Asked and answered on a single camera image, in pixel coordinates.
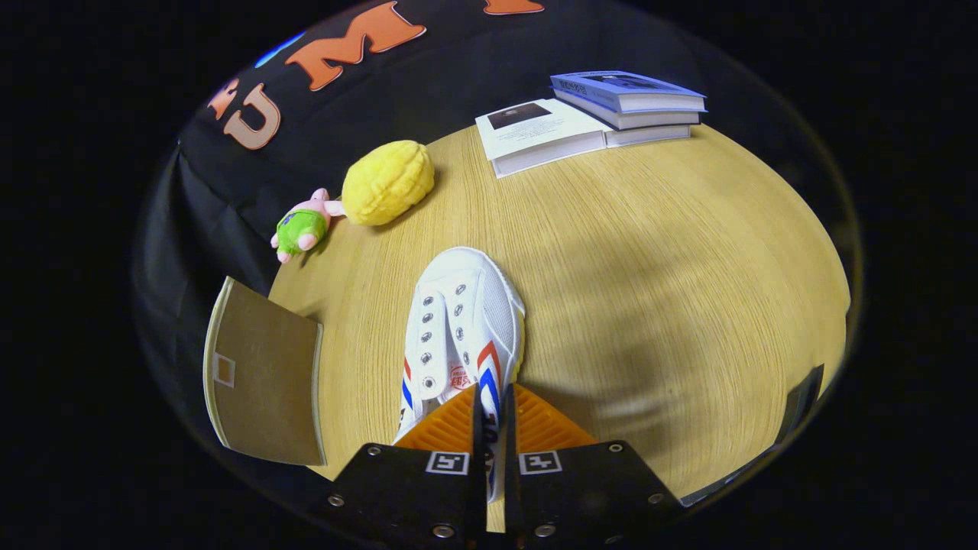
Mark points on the pink and green plush toy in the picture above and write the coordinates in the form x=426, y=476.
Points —
x=300, y=229

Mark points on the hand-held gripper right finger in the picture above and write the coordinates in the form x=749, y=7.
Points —
x=509, y=489

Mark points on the white shoe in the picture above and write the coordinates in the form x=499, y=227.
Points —
x=458, y=305

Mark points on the brown fabric storage box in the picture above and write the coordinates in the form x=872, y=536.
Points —
x=267, y=382

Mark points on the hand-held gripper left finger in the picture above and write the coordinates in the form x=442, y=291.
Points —
x=480, y=489

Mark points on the black backdrop cloth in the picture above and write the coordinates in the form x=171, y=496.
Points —
x=458, y=76

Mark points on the white book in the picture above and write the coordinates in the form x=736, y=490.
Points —
x=535, y=126

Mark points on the yellow plush toy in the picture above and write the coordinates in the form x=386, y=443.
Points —
x=386, y=183

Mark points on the blue book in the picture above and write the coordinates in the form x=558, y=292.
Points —
x=619, y=82
x=649, y=120

